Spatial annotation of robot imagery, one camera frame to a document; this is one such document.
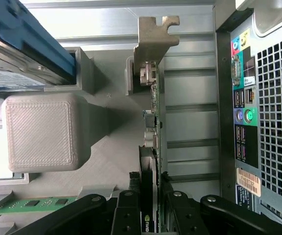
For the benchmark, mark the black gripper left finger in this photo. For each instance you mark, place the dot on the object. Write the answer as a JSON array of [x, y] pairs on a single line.
[[87, 210]]

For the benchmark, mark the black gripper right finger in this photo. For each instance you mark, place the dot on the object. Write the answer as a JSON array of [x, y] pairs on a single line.
[[229, 215]]

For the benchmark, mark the green RAM stick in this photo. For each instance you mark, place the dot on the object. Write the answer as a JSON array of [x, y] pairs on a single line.
[[21, 204]]

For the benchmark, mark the grey plastic parts rack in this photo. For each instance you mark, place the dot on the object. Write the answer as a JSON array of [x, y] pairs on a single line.
[[45, 132]]

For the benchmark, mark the open black PC case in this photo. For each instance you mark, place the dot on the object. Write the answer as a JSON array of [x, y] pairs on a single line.
[[273, 98]]

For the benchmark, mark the hard disk in blue caddy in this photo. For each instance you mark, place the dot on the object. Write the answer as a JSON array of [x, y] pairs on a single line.
[[13, 71]]

